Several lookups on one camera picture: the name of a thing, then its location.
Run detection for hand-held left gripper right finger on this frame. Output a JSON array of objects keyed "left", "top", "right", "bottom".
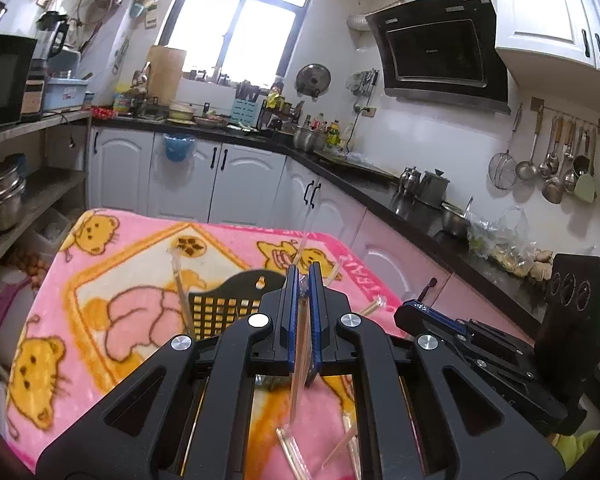
[{"left": 307, "top": 262, "right": 567, "bottom": 480}]

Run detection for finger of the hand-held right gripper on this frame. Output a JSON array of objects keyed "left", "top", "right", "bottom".
[
  {"left": 394, "top": 309, "right": 487, "bottom": 362},
  {"left": 396, "top": 301, "right": 469, "bottom": 336}
]

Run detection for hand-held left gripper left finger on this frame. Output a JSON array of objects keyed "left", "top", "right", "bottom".
[{"left": 35, "top": 264, "right": 301, "bottom": 480}]

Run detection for dark green utensil holder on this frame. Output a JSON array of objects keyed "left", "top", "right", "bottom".
[{"left": 187, "top": 269, "right": 288, "bottom": 338}]

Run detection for ginger roots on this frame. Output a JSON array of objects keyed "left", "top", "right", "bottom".
[{"left": 512, "top": 249, "right": 553, "bottom": 281}]

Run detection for small steel pot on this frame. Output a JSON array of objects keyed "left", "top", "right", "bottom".
[{"left": 440, "top": 202, "right": 473, "bottom": 238}]

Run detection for plastic bag of vegetables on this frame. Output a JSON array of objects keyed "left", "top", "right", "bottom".
[{"left": 467, "top": 207, "right": 538, "bottom": 266}]

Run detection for row of hanging ladles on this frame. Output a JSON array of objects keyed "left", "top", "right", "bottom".
[{"left": 516, "top": 110, "right": 581, "bottom": 206}]

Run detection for green spatula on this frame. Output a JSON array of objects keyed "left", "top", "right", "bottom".
[{"left": 574, "top": 130, "right": 598, "bottom": 204}]

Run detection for black kitchen countertop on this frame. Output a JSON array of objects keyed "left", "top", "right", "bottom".
[{"left": 91, "top": 115, "right": 556, "bottom": 321}]

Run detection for steel kettle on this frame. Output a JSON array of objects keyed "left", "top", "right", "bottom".
[{"left": 421, "top": 170, "right": 451, "bottom": 208}]

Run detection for green shirt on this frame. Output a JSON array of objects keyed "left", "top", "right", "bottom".
[{"left": 555, "top": 430, "right": 600, "bottom": 467}]

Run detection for steel teapot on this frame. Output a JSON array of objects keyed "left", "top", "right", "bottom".
[{"left": 399, "top": 166, "right": 422, "bottom": 196}]

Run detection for pink printed blanket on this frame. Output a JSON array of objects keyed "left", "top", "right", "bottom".
[{"left": 2, "top": 207, "right": 411, "bottom": 480}]

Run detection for steel stock pot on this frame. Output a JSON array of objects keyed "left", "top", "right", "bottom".
[{"left": 293, "top": 126, "right": 328, "bottom": 152}]

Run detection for blue hanging bin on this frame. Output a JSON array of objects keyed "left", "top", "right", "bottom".
[{"left": 162, "top": 132, "right": 197, "bottom": 162}]

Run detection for light blue knife block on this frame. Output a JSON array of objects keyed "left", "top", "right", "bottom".
[{"left": 231, "top": 97, "right": 263, "bottom": 130}]

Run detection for spice rack with bottles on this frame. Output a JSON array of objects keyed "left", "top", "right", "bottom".
[{"left": 265, "top": 80, "right": 306, "bottom": 131}]

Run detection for white base cabinets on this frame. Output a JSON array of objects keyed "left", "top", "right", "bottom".
[{"left": 87, "top": 127, "right": 556, "bottom": 321}]

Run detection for steel pot lid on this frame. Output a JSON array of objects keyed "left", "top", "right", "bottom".
[{"left": 295, "top": 63, "right": 331, "bottom": 97}]

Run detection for wooden cutting board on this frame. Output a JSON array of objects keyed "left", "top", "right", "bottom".
[{"left": 145, "top": 45, "right": 187, "bottom": 111}]

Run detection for black range hood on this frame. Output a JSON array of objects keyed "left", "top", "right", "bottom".
[{"left": 365, "top": 0, "right": 511, "bottom": 113}]

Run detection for grey storage shelf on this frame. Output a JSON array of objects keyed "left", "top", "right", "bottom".
[{"left": 0, "top": 110, "right": 93, "bottom": 281}]

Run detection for dark framed window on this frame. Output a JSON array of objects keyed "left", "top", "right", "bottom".
[{"left": 155, "top": 0, "right": 326, "bottom": 86}]

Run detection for stack of steel pots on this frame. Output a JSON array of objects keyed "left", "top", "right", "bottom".
[{"left": 0, "top": 160, "right": 28, "bottom": 233}]

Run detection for blue dish drainer box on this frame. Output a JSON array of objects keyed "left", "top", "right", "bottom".
[{"left": 44, "top": 76, "right": 95, "bottom": 112}]

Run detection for wood pattern appliance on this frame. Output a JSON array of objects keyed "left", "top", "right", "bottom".
[{"left": 20, "top": 77, "right": 46, "bottom": 121}]

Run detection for black blender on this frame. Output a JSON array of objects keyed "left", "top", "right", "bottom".
[{"left": 30, "top": 10, "right": 70, "bottom": 81}]

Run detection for black microwave oven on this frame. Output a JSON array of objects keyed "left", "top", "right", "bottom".
[{"left": 0, "top": 34, "right": 38, "bottom": 131}]

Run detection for wire strainer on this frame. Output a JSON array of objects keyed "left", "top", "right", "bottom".
[{"left": 489, "top": 105, "right": 525, "bottom": 191}]

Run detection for black power cable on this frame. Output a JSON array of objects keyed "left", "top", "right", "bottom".
[{"left": 62, "top": 112, "right": 78, "bottom": 148}]

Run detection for white wall cabinet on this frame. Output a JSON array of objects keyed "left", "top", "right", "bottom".
[{"left": 494, "top": 0, "right": 600, "bottom": 78}]

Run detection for teal wall holder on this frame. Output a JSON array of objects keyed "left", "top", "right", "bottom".
[{"left": 130, "top": 0, "right": 159, "bottom": 30}]

